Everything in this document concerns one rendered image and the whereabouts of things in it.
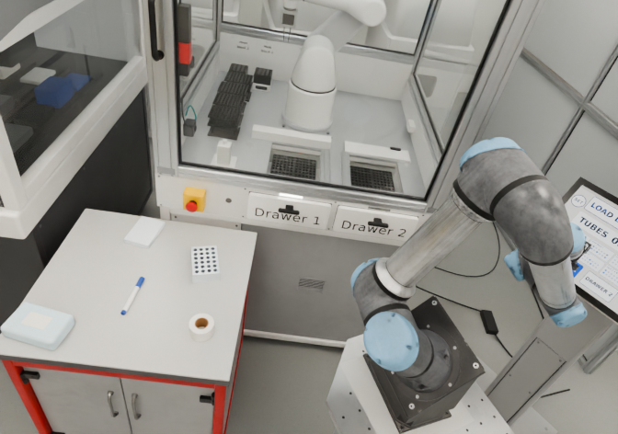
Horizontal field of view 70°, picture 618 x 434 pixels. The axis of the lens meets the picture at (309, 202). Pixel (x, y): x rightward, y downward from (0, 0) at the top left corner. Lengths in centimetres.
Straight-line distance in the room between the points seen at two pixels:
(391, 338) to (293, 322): 111
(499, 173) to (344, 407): 74
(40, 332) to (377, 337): 87
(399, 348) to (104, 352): 78
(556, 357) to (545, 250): 106
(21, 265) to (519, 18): 176
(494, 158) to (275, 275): 116
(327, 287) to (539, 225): 118
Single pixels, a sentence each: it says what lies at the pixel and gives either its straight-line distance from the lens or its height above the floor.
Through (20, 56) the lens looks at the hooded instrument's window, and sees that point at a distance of 154.
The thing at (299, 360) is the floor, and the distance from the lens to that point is 222.
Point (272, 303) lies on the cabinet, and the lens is 199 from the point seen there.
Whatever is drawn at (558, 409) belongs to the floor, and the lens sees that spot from 262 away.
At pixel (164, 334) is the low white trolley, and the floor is 76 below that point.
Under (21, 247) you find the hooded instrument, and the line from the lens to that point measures 180.
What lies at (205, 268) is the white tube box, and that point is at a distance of 146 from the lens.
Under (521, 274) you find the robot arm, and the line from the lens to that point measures 126.
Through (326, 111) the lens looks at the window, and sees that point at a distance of 137.
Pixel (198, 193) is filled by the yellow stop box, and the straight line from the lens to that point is 155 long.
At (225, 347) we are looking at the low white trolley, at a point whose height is 76.
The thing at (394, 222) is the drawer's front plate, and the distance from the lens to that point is 160.
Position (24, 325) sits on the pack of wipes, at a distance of 141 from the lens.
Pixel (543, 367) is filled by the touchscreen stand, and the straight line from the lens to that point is 197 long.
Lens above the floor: 189
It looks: 39 degrees down
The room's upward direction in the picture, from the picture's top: 12 degrees clockwise
